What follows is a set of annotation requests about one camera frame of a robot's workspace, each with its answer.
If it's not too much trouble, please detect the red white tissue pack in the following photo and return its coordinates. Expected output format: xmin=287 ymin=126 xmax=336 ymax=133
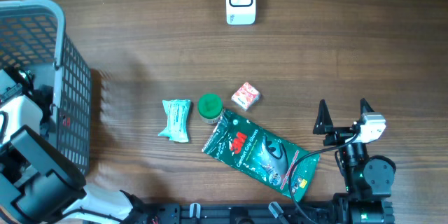
xmin=231 ymin=82 xmax=261 ymax=111

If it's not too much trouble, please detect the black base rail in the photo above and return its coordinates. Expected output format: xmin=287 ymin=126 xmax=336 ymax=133
xmin=139 ymin=201 xmax=396 ymax=224

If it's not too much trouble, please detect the right camera cable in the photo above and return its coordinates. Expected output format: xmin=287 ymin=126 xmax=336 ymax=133
xmin=288 ymin=132 xmax=361 ymax=224

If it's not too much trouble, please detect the grey plastic shopping basket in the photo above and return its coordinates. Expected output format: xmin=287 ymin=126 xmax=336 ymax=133
xmin=1 ymin=0 xmax=92 ymax=174

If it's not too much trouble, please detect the teal wet wipes pack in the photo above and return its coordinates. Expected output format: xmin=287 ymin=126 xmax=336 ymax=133
xmin=158 ymin=99 xmax=191 ymax=143

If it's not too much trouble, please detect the green 3M gloves package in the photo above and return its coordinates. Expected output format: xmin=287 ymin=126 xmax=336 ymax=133
xmin=202 ymin=110 xmax=320 ymax=202

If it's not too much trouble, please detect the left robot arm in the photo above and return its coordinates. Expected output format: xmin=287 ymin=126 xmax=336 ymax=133
xmin=1 ymin=66 xmax=150 ymax=223

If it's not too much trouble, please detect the white barcode scanner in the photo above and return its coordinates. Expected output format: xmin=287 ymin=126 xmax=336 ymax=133
xmin=225 ymin=0 xmax=257 ymax=25

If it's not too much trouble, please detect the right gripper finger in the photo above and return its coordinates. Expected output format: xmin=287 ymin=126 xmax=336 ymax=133
xmin=313 ymin=99 xmax=333 ymax=134
xmin=360 ymin=98 xmax=374 ymax=114

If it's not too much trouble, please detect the green lid jar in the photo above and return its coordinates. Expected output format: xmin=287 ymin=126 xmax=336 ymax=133
xmin=197 ymin=93 xmax=223 ymax=124

